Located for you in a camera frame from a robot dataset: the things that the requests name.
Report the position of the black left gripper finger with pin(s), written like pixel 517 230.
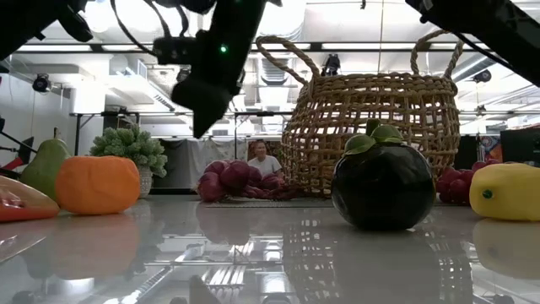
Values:
pixel 202 105

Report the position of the purple toy grape bunch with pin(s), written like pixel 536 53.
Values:
pixel 234 175

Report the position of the orange toy tangerine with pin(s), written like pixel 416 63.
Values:
pixel 97 186

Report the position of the green toy pear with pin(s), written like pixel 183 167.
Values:
pixel 42 164

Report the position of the red toy grape bunch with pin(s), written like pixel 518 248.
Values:
pixel 453 183

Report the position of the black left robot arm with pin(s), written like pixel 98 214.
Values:
pixel 25 21

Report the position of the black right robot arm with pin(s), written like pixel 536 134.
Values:
pixel 506 29

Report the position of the grey hanging cloth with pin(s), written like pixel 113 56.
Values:
pixel 190 160

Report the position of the green succulent in white pot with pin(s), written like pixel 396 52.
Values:
pixel 131 148

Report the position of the seated person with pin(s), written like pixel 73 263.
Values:
pixel 265 164

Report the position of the dark grey table mat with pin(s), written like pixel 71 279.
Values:
pixel 270 203

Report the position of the black ceiling spotlight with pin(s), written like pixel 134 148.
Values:
pixel 41 83

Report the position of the toy watermelon slice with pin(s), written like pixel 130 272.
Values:
pixel 21 202

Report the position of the colourful banner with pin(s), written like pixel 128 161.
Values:
pixel 491 148

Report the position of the yellow toy bell pepper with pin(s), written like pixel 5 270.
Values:
pixel 510 190

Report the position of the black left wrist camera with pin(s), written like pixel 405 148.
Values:
pixel 173 50

